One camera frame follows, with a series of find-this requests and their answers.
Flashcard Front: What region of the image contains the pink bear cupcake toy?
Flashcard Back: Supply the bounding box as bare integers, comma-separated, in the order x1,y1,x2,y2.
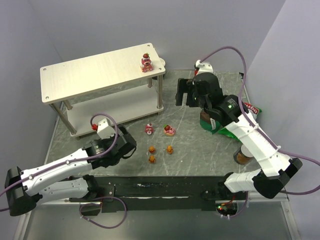
145,123,154,135

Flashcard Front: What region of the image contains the pink bear donut toy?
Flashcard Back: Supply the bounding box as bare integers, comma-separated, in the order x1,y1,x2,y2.
163,124,176,137

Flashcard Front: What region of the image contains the orange bear toy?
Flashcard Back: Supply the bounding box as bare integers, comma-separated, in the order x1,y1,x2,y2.
148,146,156,153
148,155,156,164
166,145,174,154

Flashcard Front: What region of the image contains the pink bear strawberry cake toy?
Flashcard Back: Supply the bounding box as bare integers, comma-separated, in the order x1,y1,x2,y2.
140,52,154,73

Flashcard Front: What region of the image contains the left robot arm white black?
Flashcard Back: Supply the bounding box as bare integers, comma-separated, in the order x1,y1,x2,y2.
3,126,137,217

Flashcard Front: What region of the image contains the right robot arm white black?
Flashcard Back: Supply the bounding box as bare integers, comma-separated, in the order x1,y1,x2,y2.
175,72,303,199

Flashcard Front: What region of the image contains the white round object behind shelf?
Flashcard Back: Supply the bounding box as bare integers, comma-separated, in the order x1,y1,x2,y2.
159,57,166,67

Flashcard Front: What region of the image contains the white two-tier shelf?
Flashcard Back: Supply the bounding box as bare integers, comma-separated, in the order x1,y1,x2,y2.
39,42,166,138

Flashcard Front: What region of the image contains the orange bear toy top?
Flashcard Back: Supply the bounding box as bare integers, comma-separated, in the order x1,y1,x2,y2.
148,146,156,153

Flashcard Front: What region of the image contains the brown green wrapped roll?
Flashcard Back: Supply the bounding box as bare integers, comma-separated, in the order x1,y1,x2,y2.
199,110,222,134

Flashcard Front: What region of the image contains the orange bear toy bottom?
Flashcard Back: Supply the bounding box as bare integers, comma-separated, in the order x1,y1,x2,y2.
148,155,156,164

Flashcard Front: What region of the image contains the green cassava chips bag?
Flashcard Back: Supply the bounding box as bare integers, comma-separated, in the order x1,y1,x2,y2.
217,102,262,142

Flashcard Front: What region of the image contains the brown jar with lid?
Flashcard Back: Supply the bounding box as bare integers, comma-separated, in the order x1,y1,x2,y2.
233,144,253,165

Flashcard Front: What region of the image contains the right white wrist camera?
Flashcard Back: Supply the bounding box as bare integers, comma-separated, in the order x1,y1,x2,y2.
194,59,214,75

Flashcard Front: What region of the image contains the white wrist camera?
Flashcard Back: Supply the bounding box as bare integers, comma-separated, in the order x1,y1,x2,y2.
91,118,116,139
194,59,214,75

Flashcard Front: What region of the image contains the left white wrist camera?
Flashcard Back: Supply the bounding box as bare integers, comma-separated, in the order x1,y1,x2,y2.
91,118,116,139

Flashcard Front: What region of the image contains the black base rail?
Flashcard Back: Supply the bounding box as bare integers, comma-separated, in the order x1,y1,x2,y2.
69,176,246,213

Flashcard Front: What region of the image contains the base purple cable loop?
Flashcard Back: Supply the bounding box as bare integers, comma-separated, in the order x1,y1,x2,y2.
79,197,129,229

